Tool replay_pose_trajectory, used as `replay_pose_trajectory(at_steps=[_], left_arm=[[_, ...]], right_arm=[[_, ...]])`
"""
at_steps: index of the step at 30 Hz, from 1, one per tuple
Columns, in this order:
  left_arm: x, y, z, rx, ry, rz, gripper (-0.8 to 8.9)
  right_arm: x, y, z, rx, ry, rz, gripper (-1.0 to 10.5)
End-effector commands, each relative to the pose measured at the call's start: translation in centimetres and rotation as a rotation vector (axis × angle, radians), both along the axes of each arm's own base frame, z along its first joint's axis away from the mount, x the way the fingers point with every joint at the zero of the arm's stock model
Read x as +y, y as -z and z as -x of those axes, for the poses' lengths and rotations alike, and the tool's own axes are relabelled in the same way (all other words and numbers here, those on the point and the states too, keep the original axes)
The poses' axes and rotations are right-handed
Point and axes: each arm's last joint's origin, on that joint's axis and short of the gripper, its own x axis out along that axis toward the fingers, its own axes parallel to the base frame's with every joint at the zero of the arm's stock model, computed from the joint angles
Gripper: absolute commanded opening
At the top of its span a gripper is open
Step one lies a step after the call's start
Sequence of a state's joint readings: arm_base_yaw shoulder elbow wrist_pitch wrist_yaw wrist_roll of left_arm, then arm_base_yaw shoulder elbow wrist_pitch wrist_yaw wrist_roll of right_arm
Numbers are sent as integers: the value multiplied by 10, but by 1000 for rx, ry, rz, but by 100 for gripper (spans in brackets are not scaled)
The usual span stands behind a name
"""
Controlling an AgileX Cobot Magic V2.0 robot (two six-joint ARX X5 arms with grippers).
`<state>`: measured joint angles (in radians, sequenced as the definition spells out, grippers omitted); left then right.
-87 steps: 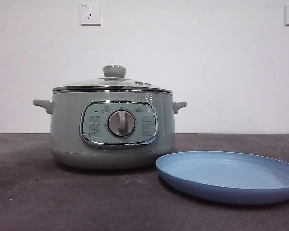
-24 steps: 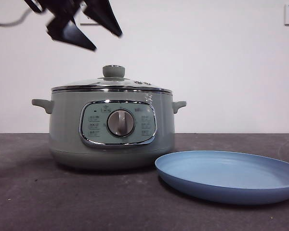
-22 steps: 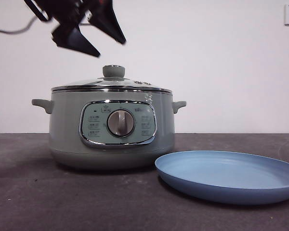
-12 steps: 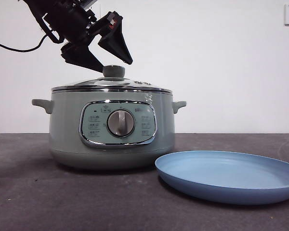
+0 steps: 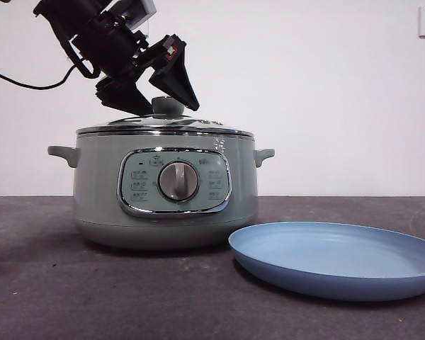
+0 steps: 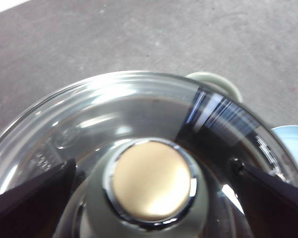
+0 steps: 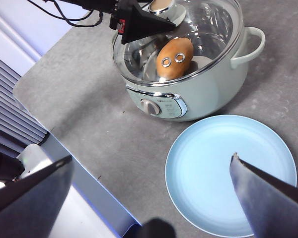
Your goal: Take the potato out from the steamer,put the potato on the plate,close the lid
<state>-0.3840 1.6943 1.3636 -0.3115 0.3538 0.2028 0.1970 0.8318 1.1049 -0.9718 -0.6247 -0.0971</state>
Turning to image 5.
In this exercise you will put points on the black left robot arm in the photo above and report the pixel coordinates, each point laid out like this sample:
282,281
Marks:
63,14

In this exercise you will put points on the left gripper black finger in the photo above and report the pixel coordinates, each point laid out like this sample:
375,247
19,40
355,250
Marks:
175,79
124,93

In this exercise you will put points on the blue round plate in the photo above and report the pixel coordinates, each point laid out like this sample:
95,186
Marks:
326,262

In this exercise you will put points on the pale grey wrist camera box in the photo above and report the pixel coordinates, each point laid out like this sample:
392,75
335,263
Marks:
147,7

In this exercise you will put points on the glass lid with green knob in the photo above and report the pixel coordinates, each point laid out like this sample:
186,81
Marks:
166,106

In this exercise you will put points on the green electric steamer pot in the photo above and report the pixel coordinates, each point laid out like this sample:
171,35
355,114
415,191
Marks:
99,191

